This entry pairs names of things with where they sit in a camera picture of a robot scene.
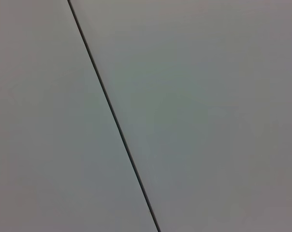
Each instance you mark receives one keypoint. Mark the black seam strip between panels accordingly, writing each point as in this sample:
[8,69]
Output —
[114,116]

